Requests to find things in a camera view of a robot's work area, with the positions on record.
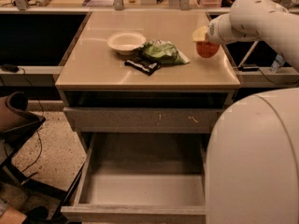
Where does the red apple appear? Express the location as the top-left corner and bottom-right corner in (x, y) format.
(196, 42), (220, 58)

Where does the black cable on floor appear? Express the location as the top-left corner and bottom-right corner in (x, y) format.
(19, 68), (45, 174)

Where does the grey drawer cabinet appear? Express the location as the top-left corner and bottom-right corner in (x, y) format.
(56, 9), (240, 148)

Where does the brown office chair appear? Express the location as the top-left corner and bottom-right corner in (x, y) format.
(0, 91), (67, 200)

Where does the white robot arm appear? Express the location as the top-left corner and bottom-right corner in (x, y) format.
(198, 0), (299, 224)

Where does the white paper bowl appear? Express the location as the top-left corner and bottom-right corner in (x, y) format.
(107, 31), (146, 55)

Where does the white stick with black base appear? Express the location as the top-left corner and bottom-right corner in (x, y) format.
(237, 41), (259, 70)

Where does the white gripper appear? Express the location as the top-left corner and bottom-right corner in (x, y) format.
(192, 14), (233, 44)

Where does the open grey middle drawer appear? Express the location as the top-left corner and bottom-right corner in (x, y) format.
(62, 133), (206, 224)

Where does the black device on ledge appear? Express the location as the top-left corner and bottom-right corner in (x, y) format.
(0, 64), (20, 73)

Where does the small plastic water bottle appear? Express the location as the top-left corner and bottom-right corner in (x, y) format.
(270, 54), (285, 74)

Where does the green chip bag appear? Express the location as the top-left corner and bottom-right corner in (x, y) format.
(138, 39), (190, 64)

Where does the closed grey top drawer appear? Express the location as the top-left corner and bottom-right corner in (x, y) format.
(64, 107), (222, 133)

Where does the black snack wrapper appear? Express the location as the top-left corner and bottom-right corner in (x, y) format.
(124, 57), (160, 76)

